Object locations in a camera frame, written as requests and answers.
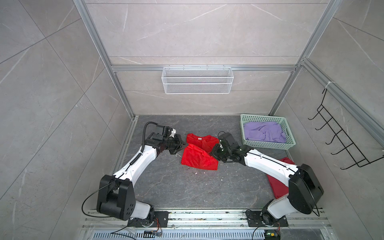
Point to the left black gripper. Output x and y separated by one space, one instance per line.
179 141

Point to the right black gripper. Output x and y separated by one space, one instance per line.
214 152

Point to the bright red t-shirt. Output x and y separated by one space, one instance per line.
198 153

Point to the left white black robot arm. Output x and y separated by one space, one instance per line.
116 196

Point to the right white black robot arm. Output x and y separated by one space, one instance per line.
304 187

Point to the light green plastic basket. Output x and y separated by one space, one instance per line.
246 118

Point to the purple t-shirt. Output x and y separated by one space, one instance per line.
264 132

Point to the folded dark red t-shirt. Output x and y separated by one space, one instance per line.
279 189

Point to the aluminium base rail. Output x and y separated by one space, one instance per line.
209 224

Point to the white wire mesh shelf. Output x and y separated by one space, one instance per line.
197 80

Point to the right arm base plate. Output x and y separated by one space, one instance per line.
261 219

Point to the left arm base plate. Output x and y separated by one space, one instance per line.
159 218

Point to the black wire hook rack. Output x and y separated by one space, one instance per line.
340 134

